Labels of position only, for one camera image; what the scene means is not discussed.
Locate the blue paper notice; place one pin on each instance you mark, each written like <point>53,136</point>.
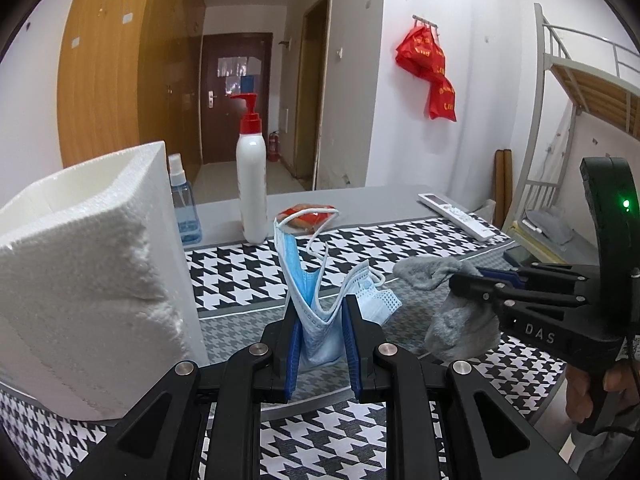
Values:
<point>247,83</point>

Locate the blue face mask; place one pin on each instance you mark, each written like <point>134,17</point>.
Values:
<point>300,300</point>
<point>375,300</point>

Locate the brown rolled mat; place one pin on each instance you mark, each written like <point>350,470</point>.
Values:
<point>499,185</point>
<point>508,185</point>

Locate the clear blue spray bottle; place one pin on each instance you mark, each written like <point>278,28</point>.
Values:
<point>186,210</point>

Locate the red fire extinguisher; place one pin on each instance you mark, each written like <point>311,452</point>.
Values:
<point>274,147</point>

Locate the houndstooth tablecloth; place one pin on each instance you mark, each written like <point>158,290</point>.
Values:
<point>240,280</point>

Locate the wooden wardrobe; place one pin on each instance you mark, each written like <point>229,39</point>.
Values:
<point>110,85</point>

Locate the grey cloth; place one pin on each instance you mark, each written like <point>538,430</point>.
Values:
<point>550,225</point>

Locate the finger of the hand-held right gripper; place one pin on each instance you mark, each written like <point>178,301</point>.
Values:
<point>480,287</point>
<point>502,275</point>

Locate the wooden side doorway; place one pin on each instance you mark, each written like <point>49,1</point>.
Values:
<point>312,110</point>

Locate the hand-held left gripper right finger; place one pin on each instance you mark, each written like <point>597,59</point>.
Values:
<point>352,355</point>

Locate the red plastic bag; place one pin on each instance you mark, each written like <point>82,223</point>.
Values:
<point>425,55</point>

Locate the white remote control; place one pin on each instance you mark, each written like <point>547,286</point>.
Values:
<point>457,215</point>

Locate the dark brown entrance door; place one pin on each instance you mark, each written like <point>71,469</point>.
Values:
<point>220,125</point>

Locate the white foam box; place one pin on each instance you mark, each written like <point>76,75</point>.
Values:
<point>100,285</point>

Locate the metal bunk bed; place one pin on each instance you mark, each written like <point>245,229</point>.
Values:
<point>545,60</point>

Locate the white red pump lotion bottle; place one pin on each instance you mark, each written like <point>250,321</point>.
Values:
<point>252,185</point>

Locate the person's right hand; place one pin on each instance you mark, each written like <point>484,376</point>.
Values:
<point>577,395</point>

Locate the red snack packet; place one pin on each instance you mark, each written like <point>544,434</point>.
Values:
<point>312,217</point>

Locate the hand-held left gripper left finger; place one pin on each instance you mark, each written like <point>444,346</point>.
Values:
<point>292,360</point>

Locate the grey sock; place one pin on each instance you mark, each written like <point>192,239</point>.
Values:
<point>460,330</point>

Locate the metal wall hook rack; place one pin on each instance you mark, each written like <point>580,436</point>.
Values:
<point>426,22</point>

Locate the dark flat object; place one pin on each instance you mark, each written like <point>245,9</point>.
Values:
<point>516,256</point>

